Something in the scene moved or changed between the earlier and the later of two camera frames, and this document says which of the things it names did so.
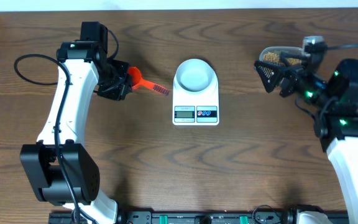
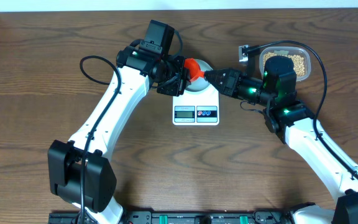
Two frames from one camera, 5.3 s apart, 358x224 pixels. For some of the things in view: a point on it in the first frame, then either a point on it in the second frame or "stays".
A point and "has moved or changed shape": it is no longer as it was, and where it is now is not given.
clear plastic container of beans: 291,55 stays
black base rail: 179,217 stays
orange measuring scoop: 138,81 has moved or changed shape
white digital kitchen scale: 196,108 stays
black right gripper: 279,73 to 231,81
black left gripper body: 114,83 to 172,74
